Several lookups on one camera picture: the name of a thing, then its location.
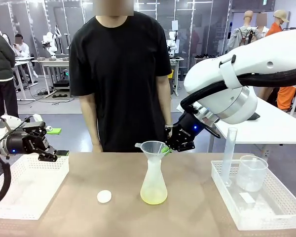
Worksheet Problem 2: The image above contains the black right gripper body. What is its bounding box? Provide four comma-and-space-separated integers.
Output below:
172, 111, 207, 144

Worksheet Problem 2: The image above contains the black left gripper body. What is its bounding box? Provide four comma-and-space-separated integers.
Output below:
6, 124, 49, 155

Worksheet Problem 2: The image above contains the clear plastic funnel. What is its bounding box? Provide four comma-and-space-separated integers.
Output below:
135, 140, 170, 162

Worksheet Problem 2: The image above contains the clear measuring cylinder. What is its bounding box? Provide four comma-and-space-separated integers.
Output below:
221, 127, 238, 188

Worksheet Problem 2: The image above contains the translucent conical flask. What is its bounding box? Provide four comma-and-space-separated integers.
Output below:
140, 155, 168, 205

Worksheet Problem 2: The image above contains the clear plastic beaker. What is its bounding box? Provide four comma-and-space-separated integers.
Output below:
236, 155, 269, 193

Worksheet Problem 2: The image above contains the person's right forearm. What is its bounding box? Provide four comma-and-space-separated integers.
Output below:
78, 93, 102, 145

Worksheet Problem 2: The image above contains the person's left forearm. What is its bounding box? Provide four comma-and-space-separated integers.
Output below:
156, 74, 174, 126

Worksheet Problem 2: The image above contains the white perforated plastic basket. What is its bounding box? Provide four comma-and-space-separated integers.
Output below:
210, 159, 296, 232
0, 154, 70, 220

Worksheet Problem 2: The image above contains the black controller box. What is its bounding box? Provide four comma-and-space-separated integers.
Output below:
53, 80, 71, 90

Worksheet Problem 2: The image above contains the white round cap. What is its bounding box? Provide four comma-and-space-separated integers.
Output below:
97, 190, 112, 204

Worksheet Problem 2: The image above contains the white background table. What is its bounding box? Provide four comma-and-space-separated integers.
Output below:
13, 56, 39, 102
32, 58, 71, 98

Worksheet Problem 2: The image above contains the large white side table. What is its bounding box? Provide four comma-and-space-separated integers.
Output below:
176, 97, 296, 155

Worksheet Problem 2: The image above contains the small white paper label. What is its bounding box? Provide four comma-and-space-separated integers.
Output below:
239, 192, 256, 204

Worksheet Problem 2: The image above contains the person in black T-shirt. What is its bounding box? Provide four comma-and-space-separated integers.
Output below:
69, 0, 173, 153

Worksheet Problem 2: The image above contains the person in dark puffer jacket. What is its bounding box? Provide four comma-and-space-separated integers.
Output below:
0, 12, 20, 119

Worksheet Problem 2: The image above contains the seated person in white top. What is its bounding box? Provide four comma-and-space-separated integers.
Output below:
13, 34, 32, 59

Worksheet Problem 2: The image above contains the mannequin in grey jacket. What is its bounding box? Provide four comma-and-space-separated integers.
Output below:
228, 10, 265, 54

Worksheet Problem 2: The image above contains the mannequin in orange clothes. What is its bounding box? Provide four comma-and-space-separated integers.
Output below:
258, 9, 296, 112

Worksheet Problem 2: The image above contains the black corrugated cable hose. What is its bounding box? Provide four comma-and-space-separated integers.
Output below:
0, 147, 12, 208
181, 65, 296, 113

